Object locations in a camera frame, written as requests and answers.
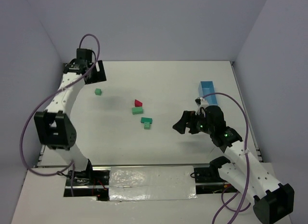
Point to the red triangular wood block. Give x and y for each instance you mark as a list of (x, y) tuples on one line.
[(138, 103)]

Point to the dark green rectangular block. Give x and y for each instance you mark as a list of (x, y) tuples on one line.
[(148, 120)]

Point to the blue plastic box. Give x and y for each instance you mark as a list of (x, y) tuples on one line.
[(207, 87)]

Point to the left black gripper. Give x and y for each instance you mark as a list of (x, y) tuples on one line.
[(97, 71)]

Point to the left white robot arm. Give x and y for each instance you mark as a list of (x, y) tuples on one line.
[(54, 127)]

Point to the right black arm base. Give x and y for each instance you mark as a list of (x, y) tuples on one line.
[(207, 179)]

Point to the silver tape patch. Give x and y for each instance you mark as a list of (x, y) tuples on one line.
[(151, 183)]

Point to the small green cube block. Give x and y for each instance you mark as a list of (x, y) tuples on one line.
[(98, 92)]

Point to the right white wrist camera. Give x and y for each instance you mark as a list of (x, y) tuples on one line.
[(201, 102)]

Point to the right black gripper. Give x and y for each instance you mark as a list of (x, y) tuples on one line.
[(191, 123)]

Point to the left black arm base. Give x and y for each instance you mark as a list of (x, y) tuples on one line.
[(97, 186)]

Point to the light green rectangular block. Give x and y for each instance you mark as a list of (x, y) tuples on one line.
[(137, 110)]

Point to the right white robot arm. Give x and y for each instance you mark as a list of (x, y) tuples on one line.
[(271, 200)]

